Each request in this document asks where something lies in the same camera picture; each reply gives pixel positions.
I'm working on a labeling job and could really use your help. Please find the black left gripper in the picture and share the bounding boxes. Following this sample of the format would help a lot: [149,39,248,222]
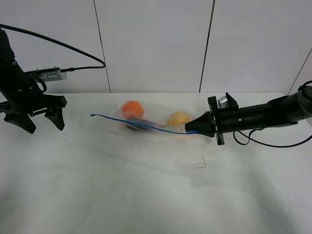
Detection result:
[0,61,67,134]

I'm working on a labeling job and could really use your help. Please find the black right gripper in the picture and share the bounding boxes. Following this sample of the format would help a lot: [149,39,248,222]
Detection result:
[185,93,239,145]

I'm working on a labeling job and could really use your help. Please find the clear zip bag blue seal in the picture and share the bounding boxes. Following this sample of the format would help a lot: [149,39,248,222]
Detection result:
[90,100,197,135]

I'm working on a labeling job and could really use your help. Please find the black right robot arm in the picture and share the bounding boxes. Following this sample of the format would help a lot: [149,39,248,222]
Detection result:
[101,84,312,145]

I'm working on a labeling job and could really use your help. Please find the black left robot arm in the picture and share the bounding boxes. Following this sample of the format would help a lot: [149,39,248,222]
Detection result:
[0,29,67,134]

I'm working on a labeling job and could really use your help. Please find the yellow lemon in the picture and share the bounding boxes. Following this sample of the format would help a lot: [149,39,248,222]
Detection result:
[168,111,193,126]

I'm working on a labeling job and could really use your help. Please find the dark purple eggplant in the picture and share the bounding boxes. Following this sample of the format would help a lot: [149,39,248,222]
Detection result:
[121,117,169,133]

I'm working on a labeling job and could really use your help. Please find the orange fruit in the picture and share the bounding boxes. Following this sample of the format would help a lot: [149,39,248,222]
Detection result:
[121,100,144,119]

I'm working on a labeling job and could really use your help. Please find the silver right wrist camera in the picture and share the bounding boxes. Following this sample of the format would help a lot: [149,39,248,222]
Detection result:
[217,96,229,109]

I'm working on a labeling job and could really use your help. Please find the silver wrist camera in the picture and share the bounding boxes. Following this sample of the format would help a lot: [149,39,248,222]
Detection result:
[25,67,67,82]
[217,96,229,109]

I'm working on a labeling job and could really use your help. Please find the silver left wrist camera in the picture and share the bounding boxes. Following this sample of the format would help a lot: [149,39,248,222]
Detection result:
[25,67,67,82]

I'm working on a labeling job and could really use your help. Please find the black left camera cable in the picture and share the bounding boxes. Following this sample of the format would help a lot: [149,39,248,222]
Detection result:
[0,23,106,73]

